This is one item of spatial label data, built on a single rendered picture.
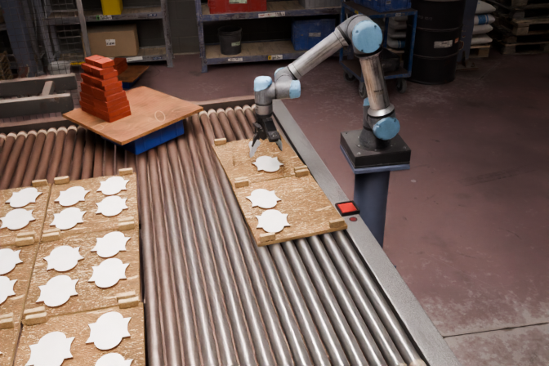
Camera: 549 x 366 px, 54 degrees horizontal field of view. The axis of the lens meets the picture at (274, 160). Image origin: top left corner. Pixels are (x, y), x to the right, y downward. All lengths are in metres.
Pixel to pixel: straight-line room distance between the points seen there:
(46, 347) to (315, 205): 1.07
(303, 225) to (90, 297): 0.78
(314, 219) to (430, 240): 1.65
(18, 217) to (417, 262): 2.23
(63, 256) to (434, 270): 2.15
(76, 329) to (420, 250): 2.31
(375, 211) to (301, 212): 0.72
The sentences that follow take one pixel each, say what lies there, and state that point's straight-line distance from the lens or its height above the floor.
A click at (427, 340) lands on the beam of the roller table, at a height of 0.92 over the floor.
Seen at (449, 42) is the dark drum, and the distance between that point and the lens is 6.02.
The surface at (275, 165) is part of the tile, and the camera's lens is 2.40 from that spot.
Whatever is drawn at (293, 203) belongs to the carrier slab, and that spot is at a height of 0.94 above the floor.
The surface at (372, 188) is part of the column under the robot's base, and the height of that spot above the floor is 0.73.
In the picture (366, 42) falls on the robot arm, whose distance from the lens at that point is 2.22.
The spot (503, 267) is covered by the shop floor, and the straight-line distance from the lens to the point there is 3.53.
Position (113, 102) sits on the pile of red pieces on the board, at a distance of 2.72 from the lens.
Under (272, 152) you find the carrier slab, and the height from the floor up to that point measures 0.94.
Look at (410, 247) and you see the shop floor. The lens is 3.53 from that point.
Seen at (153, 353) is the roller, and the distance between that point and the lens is 1.66.
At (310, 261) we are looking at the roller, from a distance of 1.90.
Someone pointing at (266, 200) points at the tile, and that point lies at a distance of 2.16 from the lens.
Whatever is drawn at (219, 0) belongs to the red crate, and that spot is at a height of 0.79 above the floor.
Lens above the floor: 2.13
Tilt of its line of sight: 29 degrees down
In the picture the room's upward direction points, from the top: 1 degrees counter-clockwise
